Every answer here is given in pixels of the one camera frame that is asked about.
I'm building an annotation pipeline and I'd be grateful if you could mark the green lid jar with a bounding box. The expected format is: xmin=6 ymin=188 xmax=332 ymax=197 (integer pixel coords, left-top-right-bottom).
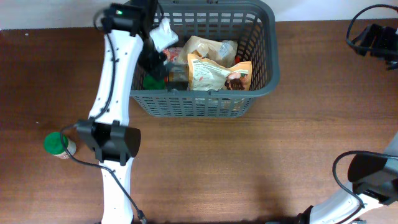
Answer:
xmin=142 ymin=75 xmax=166 ymax=90
xmin=44 ymin=132 xmax=76 ymax=159

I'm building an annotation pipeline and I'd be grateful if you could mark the blue biscuit box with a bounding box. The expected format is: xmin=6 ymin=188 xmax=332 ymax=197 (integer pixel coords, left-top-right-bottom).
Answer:
xmin=163 ymin=47 xmax=185 ymax=64

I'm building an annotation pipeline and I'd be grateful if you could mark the orange cracker packet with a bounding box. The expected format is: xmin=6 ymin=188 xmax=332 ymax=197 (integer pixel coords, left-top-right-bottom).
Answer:
xmin=166 ymin=55 xmax=242 ymax=91

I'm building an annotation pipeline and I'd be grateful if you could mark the tan snack bag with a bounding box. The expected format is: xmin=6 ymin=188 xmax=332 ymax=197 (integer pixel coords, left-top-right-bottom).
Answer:
xmin=187 ymin=54 xmax=252 ymax=91

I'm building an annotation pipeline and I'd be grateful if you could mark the beige packet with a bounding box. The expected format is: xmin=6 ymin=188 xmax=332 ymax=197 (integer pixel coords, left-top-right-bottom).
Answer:
xmin=176 ymin=35 xmax=238 ymax=67

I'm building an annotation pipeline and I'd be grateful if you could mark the grey plastic basket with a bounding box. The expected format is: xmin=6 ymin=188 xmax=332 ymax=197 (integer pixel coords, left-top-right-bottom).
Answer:
xmin=130 ymin=0 xmax=280 ymax=118

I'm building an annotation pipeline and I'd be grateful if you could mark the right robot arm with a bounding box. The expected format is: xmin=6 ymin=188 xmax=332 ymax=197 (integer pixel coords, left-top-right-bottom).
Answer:
xmin=291 ymin=24 xmax=397 ymax=224

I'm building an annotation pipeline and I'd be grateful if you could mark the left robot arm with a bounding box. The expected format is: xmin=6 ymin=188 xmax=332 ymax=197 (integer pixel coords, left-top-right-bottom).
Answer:
xmin=75 ymin=1 xmax=163 ymax=223

